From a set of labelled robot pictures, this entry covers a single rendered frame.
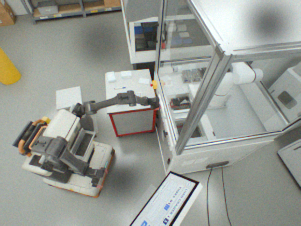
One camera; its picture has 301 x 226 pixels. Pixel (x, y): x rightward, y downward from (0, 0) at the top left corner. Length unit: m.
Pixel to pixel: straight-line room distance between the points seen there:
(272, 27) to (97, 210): 2.33
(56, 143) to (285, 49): 0.99
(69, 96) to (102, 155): 0.82
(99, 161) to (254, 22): 1.97
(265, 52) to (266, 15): 0.31
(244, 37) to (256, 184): 2.26
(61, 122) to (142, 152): 1.49
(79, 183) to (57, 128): 1.12
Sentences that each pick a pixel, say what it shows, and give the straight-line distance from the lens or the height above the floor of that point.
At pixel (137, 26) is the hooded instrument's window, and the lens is 2.08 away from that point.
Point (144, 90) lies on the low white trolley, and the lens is 2.08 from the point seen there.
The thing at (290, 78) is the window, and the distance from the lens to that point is 1.03.
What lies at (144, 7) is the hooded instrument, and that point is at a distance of 1.97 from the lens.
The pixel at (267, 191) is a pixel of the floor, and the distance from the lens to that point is 2.86.
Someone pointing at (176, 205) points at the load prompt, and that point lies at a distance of 1.22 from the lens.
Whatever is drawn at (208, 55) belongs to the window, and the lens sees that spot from 0.80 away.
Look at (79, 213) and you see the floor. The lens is 2.48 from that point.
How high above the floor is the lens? 2.36
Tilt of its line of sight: 57 degrees down
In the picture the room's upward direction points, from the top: 3 degrees clockwise
